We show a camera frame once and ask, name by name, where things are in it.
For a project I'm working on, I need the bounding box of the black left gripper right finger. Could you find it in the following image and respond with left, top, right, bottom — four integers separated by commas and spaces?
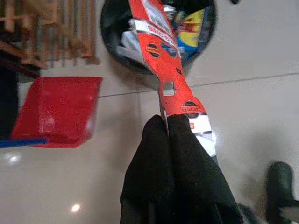
167, 114, 244, 224

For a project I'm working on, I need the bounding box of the red cardboard packaging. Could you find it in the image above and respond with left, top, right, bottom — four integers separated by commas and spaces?
128, 0, 219, 164

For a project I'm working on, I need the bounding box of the red plastic dustpan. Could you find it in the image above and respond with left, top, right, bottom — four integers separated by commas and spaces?
10, 76, 104, 149

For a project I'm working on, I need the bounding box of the blue yellow snack bag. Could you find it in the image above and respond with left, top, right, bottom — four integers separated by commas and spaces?
173, 7, 211, 59

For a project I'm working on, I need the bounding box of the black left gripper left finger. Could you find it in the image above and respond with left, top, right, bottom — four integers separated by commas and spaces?
120, 114, 176, 224

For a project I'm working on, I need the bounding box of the crumpled white paper trash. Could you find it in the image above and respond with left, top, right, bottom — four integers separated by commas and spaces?
116, 18, 146, 64

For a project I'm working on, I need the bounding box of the blue dustpan handle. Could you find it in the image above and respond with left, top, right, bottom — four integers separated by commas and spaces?
0, 138, 49, 149

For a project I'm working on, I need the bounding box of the black round rubbish bin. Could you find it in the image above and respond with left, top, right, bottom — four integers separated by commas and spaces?
100, 0, 217, 76

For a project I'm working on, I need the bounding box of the dark robot foot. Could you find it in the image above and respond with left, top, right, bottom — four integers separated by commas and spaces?
266, 161, 299, 224

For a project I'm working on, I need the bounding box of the folding wooden rack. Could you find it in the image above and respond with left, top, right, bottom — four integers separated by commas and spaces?
0, 0, 101, 71

